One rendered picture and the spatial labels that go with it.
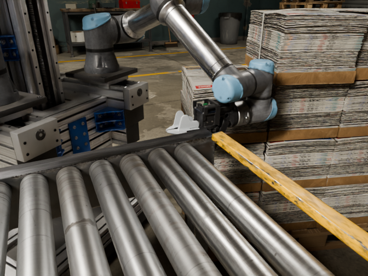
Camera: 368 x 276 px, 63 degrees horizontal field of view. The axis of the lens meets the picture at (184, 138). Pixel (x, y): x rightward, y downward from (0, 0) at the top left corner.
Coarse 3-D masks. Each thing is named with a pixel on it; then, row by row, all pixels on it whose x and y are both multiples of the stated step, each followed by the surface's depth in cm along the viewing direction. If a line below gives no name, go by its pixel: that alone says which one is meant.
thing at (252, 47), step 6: (252, 12) 125; (258, 12) 117; (276, 12) 114; (282, 12) 114; (288, 12) 114; (294, 12) 114; (252, 18) 125; (258, 18) 118; (252, 24) 126; (258, 24) 119; (252, 30) 126; (258, 30) 118; (252, 36) 125; (258, 36) 118; (252, 42) 124; (258, 42) 118; (246, 48) 133; (252, 48) 125; (246, 54) 134; (252, 54) 125
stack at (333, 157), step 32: (192, 96) 105; (288, 96) 109; (320, 96) 111; (352, 96) 113; (256, 128) 112; (288, 128) 115; (224, 160) 116; (288, 160) 120; (320, 160) 122; (352, 160) 125; (256, 192) 127; (320, 192) 130; (352, 192) 132
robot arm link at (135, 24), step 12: (192, 0) 97; (204, 0) 100; (132, 12) 127; (144, 12) 115; (192, 12) 102; (120, 24) 126; (132, 24) 123; (144, 24) 119; (156, 24) 117; (120, 36) 128; (132, 36) 128
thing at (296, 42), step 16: (272, 16) 105; (288, 16) 94; (304, 16) 94; (320, 16) 95; (336, 16) 95; (352, 16) 96; (272, 32) 104; (288, 32) 96; (304, 32) 96; (320, 32) 97; (336, 32) 98; (352, 32) 99; (272, 48) 105; (288, 48) 99; (304, 48) 99; (320, 48) 99; (336, 48) 100; (352, 48) 101; (288, 64) 101; (304, 64) 102; (320, 64) 102; (336, 64) 103; (352, 64) 103
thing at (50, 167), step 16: (128, 144) 70; (144, 144) 70; (160, 144) 70; (176, 144) 70; (192, 144) 72; (208, 144) 74; (48, 160) 63; (64, 160) 63; (80, 160) 63; (96, 160) 63; (112, 160) 65; (144, 160) 68; (176, 160) 72; (0, 176) 57; (16, 176) 58; (48, 176) 60; (16, 192) 59; (128, 192) 70; (16, 208) 60; (16, 224) 61
